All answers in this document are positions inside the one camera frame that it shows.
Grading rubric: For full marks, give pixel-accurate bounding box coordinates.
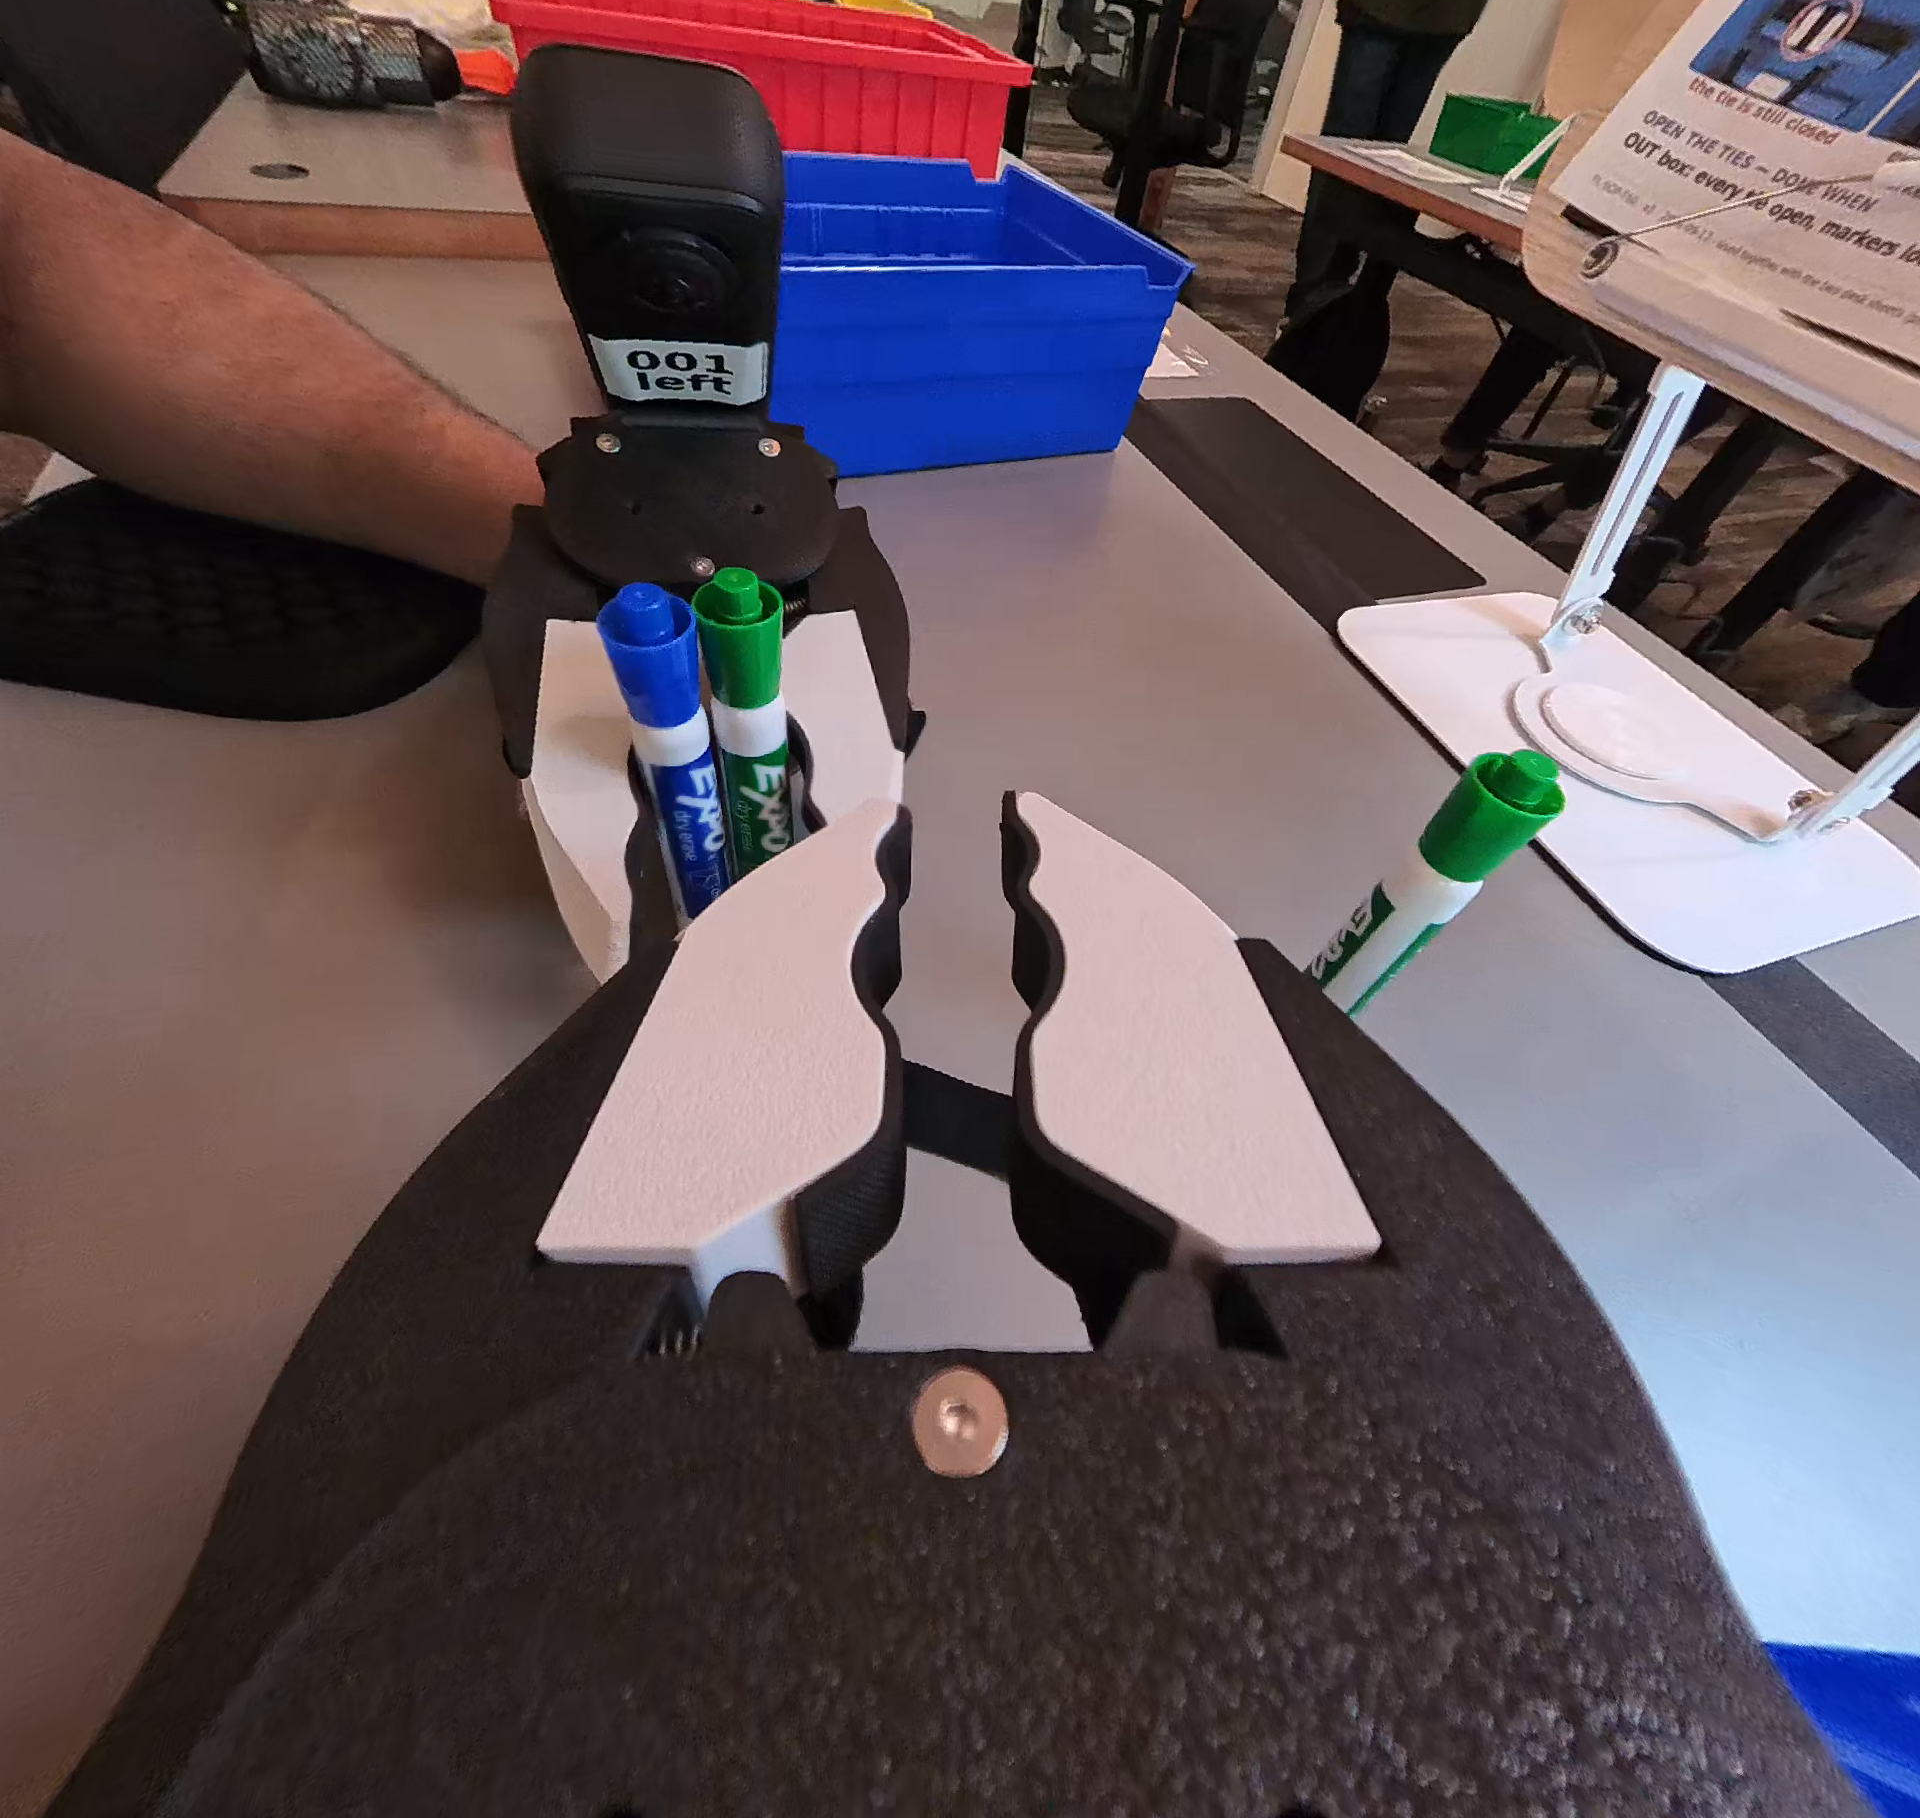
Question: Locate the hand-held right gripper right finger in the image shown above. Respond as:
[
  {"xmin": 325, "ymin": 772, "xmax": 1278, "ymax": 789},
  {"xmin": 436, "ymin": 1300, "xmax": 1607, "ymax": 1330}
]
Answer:
[{"xmin": 999, "ymin": 791, "xmax": 1380, "ymax": 1263}]

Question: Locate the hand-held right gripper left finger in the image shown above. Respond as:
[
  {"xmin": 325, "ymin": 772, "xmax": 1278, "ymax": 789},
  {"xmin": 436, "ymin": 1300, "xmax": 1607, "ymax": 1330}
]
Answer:
[{"xmin": 534, "ymin": 796, "xmax": 911, "ymax": 1268}]

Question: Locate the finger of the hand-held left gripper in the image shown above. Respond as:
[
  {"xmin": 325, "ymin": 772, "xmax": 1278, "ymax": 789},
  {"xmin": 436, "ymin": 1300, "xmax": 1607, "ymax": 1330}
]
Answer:
[
  {"xmin": 520, "ymin": 618, "xmax": 671, "ymax": 984},
  {"xmin": 780, "ymin": 612, "xmax": 908, "ymax": 838}
]

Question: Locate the blue dry-erase marker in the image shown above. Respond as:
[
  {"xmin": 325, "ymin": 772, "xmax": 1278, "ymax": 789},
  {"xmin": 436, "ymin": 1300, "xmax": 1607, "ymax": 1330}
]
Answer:
[{"xmin": 596, "ymin": 581, "xmax": 736, "ymax": 926}]

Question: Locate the green dry-erase marker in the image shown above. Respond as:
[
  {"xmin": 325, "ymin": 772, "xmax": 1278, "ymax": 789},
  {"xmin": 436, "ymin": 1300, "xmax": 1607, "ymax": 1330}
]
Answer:
[
  {"xmin": 691, "ymin": 567, "xmax": 797, "ymax": 882},
  {"xmin": 1306, "ymin": 748, "xmax": 1564, "ymax": 1018}
]

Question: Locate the person's left forearm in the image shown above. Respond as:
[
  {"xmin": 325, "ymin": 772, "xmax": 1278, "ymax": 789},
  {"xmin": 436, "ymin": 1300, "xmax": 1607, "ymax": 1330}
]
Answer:
[{"xmin": 0, "ymin": 129, "xmax": 550, "ymax": 581}]

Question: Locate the blue plastic bin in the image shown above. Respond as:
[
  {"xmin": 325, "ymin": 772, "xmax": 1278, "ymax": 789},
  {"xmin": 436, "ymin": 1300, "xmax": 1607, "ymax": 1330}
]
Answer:
[
  {"xmin": 771, "ymin": 150, "xmax": 1196, "ymax": 478},
  {"xmin": 1761, "ymin": 1637, "xmax": 1920, "ymax": 1818}
]

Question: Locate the black mesh chair pad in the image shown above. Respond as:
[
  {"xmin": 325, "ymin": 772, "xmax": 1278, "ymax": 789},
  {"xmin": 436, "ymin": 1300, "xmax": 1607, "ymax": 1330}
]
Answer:
[{"xmin": 0, "ymin": 478, "xmax": 489, "ymax": 723}]

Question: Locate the red plastic bin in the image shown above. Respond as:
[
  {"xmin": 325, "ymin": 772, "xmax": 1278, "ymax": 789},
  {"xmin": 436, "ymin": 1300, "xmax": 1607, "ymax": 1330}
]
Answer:
[{"xmin": 489, "ymin": 0, "xmax": 1033, "ymax": 180}]

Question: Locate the wood-edged side table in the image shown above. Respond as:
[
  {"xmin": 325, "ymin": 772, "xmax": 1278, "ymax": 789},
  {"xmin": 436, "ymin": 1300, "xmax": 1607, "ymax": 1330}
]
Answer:
[{"xmin": 158, "ymin": 74, "xmax": 550, "ymax": 264}]

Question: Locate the black table mat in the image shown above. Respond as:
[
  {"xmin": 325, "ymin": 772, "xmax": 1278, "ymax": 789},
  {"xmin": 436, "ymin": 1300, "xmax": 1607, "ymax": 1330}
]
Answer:
[{"xmin": 1127, "ymin": 396, "xmax": 1488, "ymax": 633}]

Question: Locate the white metal stand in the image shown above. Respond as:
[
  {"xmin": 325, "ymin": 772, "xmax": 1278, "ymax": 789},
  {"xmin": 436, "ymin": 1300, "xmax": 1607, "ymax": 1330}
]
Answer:
[{"xmin": 1335, "ymin": 361, "xmax": 1920, "ymax": 976}]

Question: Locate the black speckled roll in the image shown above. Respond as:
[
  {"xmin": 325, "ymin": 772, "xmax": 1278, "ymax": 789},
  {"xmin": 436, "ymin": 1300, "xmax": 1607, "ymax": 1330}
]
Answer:
[{"xmin": 241, "ymin": 0, "xmax": 519, "ymax": 105}]

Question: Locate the black panel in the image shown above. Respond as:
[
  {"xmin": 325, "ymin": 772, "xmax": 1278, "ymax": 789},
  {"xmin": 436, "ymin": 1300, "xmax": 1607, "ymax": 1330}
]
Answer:
[{"xmin": 0, "ymin": 0, "xmax": 248, "ymax": 193}]

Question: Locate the wooden desk with black legs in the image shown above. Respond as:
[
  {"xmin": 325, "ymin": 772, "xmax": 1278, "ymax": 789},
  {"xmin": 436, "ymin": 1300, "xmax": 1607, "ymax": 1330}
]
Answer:
[{"xmin": 1283, "ymin": 129, "xmax": 1547, "ymax": 500}]

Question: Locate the green plastic bin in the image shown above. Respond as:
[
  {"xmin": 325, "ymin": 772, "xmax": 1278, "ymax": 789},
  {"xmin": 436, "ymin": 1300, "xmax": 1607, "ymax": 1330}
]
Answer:
[{"xmin": 1428, "ymin": 92, "xmax": 1561, "ymax": 180}]

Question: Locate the cardboard box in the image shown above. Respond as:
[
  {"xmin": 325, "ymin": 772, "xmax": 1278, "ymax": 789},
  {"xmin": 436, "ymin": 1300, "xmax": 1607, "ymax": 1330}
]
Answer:
[{"xmin": 1536, "ymin": 0, "xmax": 1712, "ymax": 127}]

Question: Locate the printed instruction sheet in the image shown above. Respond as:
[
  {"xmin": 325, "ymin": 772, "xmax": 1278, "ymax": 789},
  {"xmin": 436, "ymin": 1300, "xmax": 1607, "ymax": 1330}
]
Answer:
[{"xmin": 1543, "ymin": 0, "xmax": 1920, "ymax": 333}]

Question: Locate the black fabric strap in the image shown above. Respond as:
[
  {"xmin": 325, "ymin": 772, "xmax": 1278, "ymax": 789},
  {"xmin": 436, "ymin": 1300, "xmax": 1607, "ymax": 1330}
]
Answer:
[{"xmin": 898, "ymin": 1059, "xmax": 1025, "ymax": 1184}]

